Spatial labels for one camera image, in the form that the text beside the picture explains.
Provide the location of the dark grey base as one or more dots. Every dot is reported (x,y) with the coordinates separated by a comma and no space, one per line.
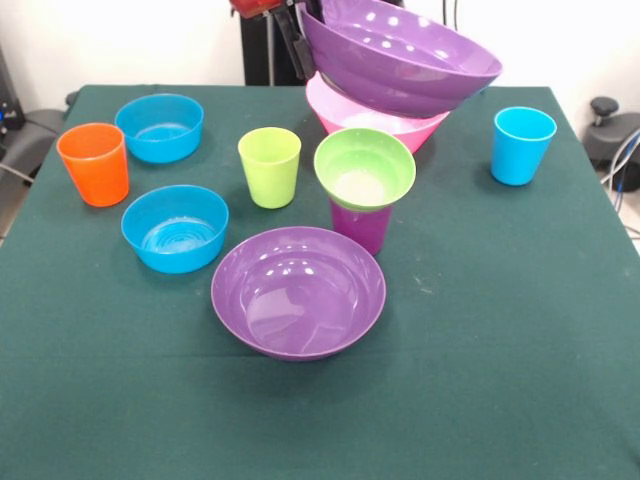
(612,142)

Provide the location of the purple bowl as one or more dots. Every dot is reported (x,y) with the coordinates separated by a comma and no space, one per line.
(400,75)
(297,305)

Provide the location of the blue cup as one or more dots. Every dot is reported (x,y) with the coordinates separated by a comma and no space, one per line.
(520,155)

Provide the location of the grey chair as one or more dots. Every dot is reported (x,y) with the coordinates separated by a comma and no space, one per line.
(35,135)

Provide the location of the lime green cup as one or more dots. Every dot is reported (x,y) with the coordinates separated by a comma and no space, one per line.
(270,182)

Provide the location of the large pink bowl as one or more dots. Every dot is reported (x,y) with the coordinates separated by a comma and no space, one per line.
(380,125)

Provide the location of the blue bowl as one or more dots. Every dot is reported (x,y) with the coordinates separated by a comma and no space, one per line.
(160,145)
(175,257)

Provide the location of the black knob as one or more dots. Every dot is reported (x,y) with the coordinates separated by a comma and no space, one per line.
(604,106)

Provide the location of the dark green tablecloth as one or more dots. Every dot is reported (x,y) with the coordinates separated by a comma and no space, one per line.
(320,410)

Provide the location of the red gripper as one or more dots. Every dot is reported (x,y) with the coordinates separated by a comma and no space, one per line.
(257,6)

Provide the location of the orange cup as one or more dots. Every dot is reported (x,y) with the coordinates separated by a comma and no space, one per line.
(97,177)

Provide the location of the purple cup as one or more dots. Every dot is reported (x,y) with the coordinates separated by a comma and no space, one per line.
(362,230)

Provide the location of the green ribbed bowl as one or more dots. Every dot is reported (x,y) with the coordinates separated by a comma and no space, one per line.
(365,170)

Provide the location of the black equipment box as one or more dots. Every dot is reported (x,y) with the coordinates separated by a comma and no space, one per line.
(7,100)

